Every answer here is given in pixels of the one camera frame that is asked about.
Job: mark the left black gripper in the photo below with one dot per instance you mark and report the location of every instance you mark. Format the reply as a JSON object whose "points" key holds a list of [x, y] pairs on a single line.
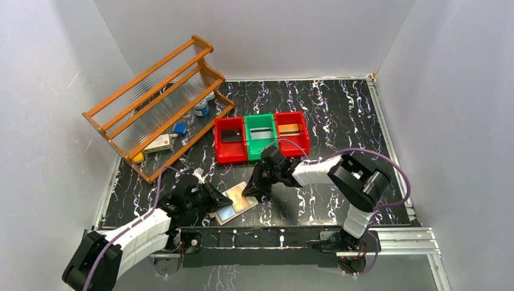
{"points": [[206, 197]]}

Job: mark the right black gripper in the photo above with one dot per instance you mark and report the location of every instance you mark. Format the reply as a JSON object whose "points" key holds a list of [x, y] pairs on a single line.
{"points": [[256, 187]]}

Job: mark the beige leather card holder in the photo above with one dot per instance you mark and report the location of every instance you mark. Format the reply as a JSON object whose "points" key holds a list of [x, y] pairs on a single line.
{"points": [[227, 213]]}

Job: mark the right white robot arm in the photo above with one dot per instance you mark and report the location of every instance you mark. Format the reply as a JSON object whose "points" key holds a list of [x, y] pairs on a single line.
{"points": [[361, 182]]}

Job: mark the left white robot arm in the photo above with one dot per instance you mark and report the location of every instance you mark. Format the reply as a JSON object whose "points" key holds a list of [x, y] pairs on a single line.
{"points": [[101, 258]]}

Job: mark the silver card in bin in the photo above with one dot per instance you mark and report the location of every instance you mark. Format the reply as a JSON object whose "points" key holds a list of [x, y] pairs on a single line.
{"points": [[261, 133]]}

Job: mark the black card in bin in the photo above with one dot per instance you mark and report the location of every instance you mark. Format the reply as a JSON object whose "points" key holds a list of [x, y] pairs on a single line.
{"points": [[233, 135]]}

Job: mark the gold card in bin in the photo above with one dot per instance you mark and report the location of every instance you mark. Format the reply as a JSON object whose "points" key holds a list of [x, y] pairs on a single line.
{"points": [[289, 129]]}

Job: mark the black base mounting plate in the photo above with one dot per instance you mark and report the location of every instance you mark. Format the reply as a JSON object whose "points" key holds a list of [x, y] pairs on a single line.
{"points": [[268, 246]]}

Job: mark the green plastic bin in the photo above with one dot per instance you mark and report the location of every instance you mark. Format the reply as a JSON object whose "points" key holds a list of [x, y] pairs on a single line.
{"points": [[255, 147]]}

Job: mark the left red plastic bin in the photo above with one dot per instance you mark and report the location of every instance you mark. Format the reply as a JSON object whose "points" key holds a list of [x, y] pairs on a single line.
{"points": [[233, 152]]}

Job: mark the red plastic bin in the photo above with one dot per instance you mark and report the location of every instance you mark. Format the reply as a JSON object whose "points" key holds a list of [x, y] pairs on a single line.
{"points": [[297, 145], [233, 152]]}

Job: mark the right red plastic bin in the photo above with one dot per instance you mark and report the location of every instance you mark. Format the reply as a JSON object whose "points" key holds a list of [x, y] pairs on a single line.
{"points": [[297, 145]]}

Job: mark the small white red box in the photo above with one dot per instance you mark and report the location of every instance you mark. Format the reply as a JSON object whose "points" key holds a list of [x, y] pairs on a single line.
{"points": [[162, 142]]}

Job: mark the small blue cube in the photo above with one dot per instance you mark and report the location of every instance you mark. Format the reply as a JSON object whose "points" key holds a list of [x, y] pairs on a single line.
{"points": [[179, 129]]}

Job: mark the small yellow object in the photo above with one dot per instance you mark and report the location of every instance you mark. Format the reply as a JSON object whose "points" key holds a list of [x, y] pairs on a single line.
{"points": [[139, 158]]}

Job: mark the blue white round jar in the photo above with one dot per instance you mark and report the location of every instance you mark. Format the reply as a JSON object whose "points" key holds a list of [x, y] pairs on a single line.
{"points": [[201, 109]]}

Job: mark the orange wooden shelf rack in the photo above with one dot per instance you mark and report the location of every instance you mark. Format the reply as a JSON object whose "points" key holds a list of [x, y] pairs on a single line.
{"points": [[165, 94]]}

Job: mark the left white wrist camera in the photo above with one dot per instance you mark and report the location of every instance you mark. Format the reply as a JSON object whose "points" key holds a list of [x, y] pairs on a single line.
{"points": [[198, 173]]}

